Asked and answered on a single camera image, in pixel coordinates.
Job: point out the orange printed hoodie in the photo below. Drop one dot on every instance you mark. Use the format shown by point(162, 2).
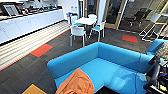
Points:
point(76, 83)

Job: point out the white chair blue seat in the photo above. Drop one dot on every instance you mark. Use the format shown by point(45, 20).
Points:
point(100, 26)

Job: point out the white round table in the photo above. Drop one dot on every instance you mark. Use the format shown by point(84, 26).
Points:
point(85, 20)

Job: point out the blue corner sofa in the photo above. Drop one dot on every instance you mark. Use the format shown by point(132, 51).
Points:
point(113, 70)

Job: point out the wooden glass door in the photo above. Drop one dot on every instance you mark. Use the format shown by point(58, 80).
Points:
point(115, 11)
point(90, 6)

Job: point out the white kitchen counter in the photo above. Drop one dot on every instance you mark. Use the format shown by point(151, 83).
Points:
point(26, 25)

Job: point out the black office chair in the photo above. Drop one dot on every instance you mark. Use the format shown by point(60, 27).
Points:
point(138, 16)

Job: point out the black equipment cart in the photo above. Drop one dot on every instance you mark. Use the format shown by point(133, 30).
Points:
point(155, 76)

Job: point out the white easel stand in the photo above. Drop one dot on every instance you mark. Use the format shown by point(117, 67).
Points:
point(155, 17)

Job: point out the patterned cushion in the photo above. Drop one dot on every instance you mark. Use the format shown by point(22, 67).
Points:
point(164, 50)

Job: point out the black framed counter appliance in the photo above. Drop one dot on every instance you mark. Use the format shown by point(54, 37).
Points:
point(10, 10)

